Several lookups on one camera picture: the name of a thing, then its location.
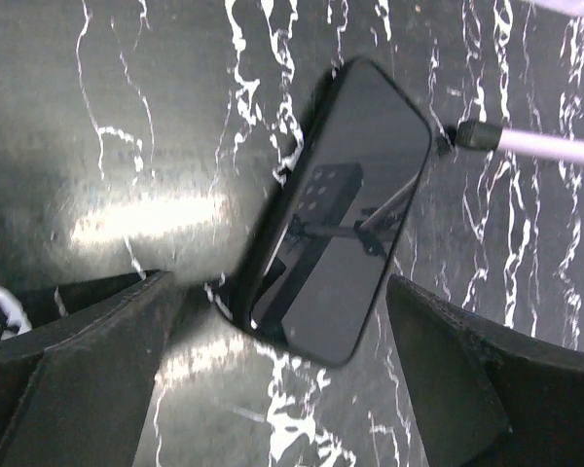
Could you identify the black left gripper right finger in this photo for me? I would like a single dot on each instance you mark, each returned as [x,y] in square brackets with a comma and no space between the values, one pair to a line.
[484,394]

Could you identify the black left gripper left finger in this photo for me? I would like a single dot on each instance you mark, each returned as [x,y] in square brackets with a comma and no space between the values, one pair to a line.
[75,389]

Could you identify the lilac tripod stand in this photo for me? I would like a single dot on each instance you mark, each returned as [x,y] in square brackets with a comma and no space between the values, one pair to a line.
[484,136]

